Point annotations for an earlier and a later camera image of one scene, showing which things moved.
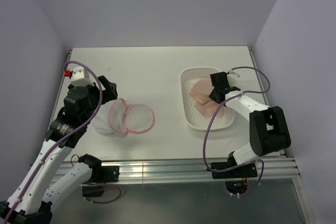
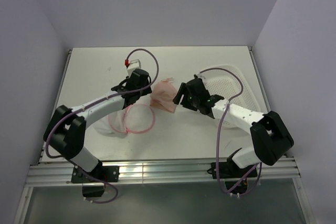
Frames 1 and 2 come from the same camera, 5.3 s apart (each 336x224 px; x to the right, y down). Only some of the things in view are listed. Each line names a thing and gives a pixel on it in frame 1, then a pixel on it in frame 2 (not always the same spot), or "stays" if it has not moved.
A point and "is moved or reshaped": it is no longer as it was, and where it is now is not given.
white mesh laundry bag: [116, 118] stays
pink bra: [200, 92] is moved or reshaped
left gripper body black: [94, 94] → [143, 92]
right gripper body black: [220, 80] → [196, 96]
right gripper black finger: [218, 94] → [185, 89]
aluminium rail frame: [192, 170] stays
